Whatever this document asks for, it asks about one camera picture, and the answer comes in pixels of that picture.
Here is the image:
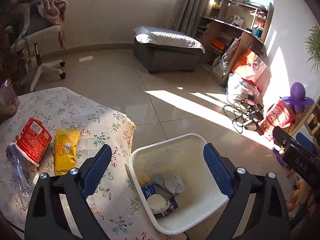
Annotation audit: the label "white office chair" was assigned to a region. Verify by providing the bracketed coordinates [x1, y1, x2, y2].
[10, 25, 66, 92]

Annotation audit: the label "orange white shopping bags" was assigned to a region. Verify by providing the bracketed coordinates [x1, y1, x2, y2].
[227, 49, 266, 103]

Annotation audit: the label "red snack bag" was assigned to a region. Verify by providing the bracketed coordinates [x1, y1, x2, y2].
[15, 118, 52, 167]

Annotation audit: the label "white trash bin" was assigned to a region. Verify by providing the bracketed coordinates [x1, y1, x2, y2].
[128, 133, 228, 235]

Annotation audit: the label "white quilted cushion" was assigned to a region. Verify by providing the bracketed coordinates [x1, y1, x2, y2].
[133, 25, 206, 53]

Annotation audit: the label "tangled black cables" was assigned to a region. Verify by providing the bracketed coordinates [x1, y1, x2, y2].
[222, 97, 264, 134]

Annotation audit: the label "white paper on floor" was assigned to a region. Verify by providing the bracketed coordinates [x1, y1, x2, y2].
[79, 56, 93, 62]

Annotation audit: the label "clear plastic jar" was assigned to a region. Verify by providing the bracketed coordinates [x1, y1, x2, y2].
[0, 77, 20, 120]

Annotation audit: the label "white paper cup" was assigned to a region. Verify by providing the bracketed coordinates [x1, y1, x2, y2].
[147, 194, 170, 214]

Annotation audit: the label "light blue box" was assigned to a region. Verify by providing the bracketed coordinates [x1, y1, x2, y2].
[152, 174, 173, 199]

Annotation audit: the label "grey ottoman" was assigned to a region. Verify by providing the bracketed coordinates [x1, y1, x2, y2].
[133, 39, 203, 74]

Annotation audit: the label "wooden shelf desk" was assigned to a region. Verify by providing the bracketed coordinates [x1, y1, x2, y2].
[196, 0, 274, 86]

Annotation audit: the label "person's right hand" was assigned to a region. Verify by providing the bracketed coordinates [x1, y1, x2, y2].
[286, 179, 317, 215]

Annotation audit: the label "clear plastic bottle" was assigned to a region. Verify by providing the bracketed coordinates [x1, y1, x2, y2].
[7, 142, 34, 199]

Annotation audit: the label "grey curtain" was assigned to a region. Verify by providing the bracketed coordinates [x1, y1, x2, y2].
[171, 0, 209, 37]

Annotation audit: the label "yellow snack bag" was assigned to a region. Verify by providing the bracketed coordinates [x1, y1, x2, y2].
[53, 129, 81, 176]

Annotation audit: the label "purple toy ball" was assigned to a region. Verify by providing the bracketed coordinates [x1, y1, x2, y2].
[281, 82, 315, 114]

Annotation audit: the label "floral tablecloth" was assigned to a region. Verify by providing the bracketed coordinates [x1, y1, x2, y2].
[1, 87, 168, 239]

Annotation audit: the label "red gift bag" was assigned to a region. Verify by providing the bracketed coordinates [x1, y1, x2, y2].
[260, 99, 296, 141]

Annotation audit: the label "green potted plant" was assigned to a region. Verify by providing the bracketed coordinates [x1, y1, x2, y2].
[305, 25, 320, 74]

